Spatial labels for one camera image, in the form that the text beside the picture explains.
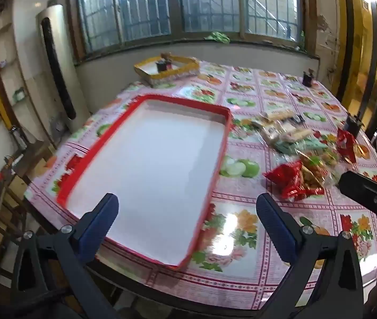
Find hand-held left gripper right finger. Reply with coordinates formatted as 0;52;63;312
256;193;365;319

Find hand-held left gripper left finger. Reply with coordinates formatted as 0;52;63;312
11;193;120;319

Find large red snack packet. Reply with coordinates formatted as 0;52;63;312
263;160;325;202

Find red shallow box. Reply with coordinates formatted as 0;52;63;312
57;95;233;270

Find small beige snack packet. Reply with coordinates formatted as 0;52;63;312
264;110;297;122

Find clear packet of orange snacks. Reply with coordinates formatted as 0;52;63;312
299;159;329;190

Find small red snack packet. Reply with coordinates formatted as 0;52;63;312
336;128;358;164

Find floral pink tablecloth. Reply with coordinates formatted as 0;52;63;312
24;60;377;310

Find wooden chair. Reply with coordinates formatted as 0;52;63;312
0;146;56;273

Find yellow shallow box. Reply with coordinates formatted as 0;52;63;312
134;56;200;86

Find white standing air conditioner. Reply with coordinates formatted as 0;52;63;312
36;4;91;134

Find green plastic bag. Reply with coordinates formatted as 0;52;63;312
207;31;232;44

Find window with metal grille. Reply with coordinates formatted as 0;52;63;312
67;0;309;58

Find yellow door frame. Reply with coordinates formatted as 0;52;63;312
335;0;377;137

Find white wall shelf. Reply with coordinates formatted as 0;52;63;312
0;7;43;160

